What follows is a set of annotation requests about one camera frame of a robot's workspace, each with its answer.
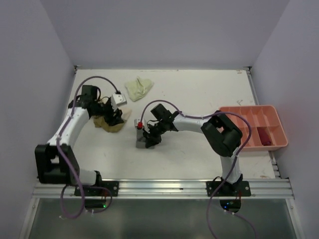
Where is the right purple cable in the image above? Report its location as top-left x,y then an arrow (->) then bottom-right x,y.
140,100 -> 257,239

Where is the aluminium mounting rail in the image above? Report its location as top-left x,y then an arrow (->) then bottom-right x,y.
31,177 -> 294,199

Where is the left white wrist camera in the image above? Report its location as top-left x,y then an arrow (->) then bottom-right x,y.
111,94 -> 127,110

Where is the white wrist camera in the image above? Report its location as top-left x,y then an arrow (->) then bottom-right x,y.
111,94 -> 127,110
134,119 -> 149,132

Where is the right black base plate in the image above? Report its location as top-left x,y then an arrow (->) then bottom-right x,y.
205,175 -> 252,197

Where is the pale green underwear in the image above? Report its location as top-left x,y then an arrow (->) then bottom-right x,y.
124,77 -> 154,102

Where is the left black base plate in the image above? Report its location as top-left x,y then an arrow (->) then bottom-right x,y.
83,180 -> 120,197

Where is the grey and cream underwear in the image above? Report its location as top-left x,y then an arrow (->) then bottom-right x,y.
136,129 -> 154,149

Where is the pink divided tray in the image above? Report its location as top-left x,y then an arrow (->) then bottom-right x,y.
219,105 -> 288,152

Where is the dark red rolled underwear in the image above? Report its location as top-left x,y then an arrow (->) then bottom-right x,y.
257,127 -> 272,146

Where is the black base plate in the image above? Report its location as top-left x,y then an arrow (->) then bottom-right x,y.
83,180 -> 120,197
205,175 -> 252,197

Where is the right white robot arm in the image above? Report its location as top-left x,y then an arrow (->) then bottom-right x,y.
135,104 -> 243,196

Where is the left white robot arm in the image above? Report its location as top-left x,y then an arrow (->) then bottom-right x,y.
35,85 -> 127,196

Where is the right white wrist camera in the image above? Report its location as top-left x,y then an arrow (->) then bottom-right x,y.
134,119 -> 149,132

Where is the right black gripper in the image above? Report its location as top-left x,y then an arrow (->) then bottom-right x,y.
143,120 -> 166,147

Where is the olive and cream underwear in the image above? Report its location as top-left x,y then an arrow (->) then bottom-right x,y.
92,99 -> 132,133

